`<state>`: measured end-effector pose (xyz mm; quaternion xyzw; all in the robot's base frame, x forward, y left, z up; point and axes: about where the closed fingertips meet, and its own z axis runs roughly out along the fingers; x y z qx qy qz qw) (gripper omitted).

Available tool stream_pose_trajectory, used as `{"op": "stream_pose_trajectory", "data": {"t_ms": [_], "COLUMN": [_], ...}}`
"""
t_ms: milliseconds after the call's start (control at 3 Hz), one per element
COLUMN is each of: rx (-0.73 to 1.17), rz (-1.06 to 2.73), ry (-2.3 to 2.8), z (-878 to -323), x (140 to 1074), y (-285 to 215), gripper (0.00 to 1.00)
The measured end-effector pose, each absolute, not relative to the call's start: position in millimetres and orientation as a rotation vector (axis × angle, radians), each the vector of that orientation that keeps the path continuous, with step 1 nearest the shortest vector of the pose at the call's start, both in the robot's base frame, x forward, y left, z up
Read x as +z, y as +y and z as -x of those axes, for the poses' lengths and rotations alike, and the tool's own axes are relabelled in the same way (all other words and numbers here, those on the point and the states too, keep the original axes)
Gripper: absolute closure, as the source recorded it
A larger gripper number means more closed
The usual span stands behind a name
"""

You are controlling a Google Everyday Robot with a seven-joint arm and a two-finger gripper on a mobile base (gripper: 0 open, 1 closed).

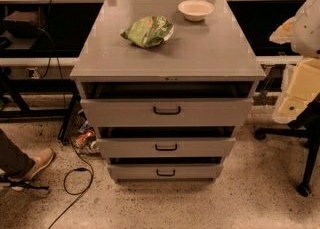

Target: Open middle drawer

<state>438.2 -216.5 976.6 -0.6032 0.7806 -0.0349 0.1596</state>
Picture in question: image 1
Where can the grey bottom drawer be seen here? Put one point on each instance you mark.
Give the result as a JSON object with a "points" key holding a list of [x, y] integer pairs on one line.
{"points": [[164, 172]]}

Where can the white bowl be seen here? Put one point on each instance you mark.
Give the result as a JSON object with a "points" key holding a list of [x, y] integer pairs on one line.
{"points": [[195, 10]]}

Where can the tan shoe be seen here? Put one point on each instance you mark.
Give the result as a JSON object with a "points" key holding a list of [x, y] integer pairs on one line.
{"points": [[41, 161]]}

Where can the grey drawer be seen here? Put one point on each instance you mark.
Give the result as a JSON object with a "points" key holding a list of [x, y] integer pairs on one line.
{"points": [[164, 172], [165, 147], [166, 113]]}

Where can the grey drawer cabinet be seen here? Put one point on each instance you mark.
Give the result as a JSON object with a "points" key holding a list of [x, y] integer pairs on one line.
{"points": [[206, 60]]}

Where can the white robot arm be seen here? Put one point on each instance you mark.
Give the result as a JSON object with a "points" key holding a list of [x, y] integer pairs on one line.
{"points": [[302, 31]]}

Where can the green chip bag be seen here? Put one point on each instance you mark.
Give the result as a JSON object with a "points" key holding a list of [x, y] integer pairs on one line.
{"points": [[149, 31]]}

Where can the black box on shelf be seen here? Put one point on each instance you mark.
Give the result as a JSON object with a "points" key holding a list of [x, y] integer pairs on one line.
{"points": [[22, 24]]}

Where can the grey top drawer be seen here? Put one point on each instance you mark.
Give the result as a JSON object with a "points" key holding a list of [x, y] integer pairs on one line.
{"points": [[166, 113]]}

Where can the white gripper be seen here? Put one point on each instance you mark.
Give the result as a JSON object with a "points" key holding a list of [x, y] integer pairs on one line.
{"points": [[307, 33]]}

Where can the wire basket with trash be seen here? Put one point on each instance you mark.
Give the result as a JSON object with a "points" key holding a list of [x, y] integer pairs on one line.
{"points": [[80, 134]]}

